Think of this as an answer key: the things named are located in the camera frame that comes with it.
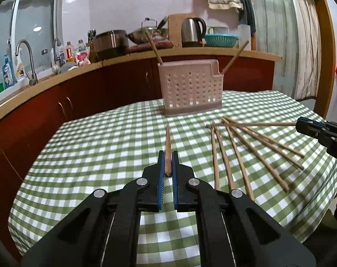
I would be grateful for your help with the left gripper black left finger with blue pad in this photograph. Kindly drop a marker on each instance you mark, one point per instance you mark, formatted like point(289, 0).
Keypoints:
point(103, 229)

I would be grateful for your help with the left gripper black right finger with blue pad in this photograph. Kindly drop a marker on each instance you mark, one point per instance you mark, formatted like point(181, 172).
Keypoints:
point(233, 230)

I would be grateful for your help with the dark red kitchen cabinets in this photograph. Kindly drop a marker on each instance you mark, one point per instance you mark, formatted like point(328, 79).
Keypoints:
point(25, 130)

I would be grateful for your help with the green checked tablecloth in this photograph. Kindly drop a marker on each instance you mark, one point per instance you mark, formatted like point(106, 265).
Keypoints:
point(110, 149)

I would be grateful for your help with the chopstick in holder right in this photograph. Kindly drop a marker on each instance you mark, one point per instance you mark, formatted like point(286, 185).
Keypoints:
point(234, 57)

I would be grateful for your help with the chopstick in holder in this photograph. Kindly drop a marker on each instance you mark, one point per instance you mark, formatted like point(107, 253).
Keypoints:
point(149, 38)
point(234, 57)

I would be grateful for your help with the striped door curtain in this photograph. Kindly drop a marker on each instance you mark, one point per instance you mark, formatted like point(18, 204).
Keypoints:
point(290, 29)

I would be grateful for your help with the white translucent container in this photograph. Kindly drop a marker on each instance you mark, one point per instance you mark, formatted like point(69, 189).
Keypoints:
point(244, 35)

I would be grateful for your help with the dark hanging cloth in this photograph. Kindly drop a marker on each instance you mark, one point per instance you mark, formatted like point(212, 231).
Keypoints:
point(246, 15)

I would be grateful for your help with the pink perforated utensil holder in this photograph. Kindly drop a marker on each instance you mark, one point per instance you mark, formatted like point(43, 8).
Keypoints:
point(190, 86)

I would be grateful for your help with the teal plastic colander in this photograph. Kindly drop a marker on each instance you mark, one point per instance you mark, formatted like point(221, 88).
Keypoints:
point(221, 40)

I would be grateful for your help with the white green mug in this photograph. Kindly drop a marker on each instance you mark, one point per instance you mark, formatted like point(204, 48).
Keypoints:
point(217, 30)

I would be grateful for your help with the stainless electric kettle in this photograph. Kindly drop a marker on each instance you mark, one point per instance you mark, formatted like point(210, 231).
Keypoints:
point(193, 31)

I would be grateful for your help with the white spray bottle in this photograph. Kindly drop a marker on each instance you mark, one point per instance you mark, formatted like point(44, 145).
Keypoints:
point(19, 69)

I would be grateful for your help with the blue dish soap bottle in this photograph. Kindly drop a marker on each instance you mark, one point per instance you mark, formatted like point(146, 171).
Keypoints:
point(8, 72)

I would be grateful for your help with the chopstick in holder left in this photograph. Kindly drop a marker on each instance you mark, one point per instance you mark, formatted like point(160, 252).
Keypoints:
point(149, 38)

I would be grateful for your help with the red white snack bag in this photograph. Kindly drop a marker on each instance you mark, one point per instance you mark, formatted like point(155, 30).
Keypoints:
point(82, 56)

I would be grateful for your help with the orange oil bottle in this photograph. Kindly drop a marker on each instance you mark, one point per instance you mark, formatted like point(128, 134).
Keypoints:
point(69, 53)

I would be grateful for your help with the black rice cooker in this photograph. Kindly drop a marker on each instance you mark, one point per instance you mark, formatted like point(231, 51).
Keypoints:
point(110, 44)

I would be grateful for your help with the red induction cooker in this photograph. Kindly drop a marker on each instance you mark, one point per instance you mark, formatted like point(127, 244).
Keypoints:
point(163, 44)

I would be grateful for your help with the wooden cutting board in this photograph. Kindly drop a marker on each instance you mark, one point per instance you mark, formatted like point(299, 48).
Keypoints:
point(174, 25)

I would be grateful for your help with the knife block with knives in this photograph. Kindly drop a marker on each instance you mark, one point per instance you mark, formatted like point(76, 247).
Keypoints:
point(91, 35)

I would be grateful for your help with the steel wok with lid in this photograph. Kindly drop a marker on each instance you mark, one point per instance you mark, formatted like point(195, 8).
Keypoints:
point(151, 27)

